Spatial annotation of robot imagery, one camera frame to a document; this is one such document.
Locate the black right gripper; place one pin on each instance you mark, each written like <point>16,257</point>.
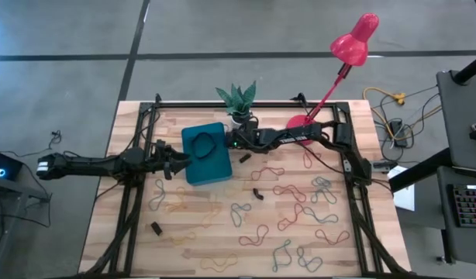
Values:
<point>247,140</point>

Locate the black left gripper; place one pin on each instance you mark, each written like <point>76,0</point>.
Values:
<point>160,160</point>

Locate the small black block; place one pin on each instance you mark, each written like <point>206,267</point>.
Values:
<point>245,157</point>
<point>156,228</point>
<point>257,194</point>

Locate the teal plastic bin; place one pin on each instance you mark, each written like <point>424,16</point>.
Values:
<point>207,170</point>

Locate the yellow rubber band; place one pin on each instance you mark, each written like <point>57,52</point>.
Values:
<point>172,209</point>
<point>180,243</point>
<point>207,224</point>
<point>214,269</point>

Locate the red rubber band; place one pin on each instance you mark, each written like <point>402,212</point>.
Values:
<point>280,225</point>
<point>277,168</point>
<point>310,154</point>
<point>331,243</point>
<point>245,245</point>
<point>274,190</point>

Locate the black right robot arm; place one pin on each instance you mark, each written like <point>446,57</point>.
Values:
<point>300,136</point>

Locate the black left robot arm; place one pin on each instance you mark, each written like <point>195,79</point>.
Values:
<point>94,164</point>

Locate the black rubber band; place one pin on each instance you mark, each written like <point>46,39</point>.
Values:
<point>192,147</point>

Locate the teal rubber band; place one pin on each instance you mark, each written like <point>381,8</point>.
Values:
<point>331,201</point>
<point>311,270</point>
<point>150,205</point>
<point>274,267</point>
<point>323,222</point>
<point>233,217</point>

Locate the gray rubber band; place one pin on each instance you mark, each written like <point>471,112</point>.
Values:
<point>319,178</point>

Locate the white plant pot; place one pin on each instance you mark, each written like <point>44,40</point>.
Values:
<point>236,121</point>

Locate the green snake plant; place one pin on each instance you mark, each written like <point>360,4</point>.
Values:
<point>238,101</point>

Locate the red desk lamp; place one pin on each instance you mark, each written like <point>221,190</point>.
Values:
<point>354,46</point>

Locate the small gray box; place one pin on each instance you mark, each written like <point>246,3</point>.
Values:
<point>383,166</point>

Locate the gray metal stand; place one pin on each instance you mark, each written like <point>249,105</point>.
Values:
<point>13,193</point>

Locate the black power adapter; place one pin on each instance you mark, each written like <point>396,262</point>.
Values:
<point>397,132</point>

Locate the black computer with blue light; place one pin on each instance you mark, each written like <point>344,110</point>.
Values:
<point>3,164</point>

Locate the white paper sheet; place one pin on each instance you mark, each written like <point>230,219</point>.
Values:
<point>404,193</point>

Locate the black desk beam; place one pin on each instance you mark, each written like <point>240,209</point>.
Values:
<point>420,172</point>

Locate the dark gray desk top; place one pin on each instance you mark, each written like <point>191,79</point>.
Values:
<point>463,244</point>
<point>461,124</point>

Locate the backlit computer keyboard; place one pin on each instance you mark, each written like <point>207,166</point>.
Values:
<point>470,205</point>

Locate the black pole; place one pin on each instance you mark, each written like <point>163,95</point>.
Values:
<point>470,69</point>

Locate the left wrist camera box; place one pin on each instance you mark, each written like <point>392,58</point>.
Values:
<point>161,146</point>

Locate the gray metal bracket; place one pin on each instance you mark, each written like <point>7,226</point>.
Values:
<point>346,166</point>

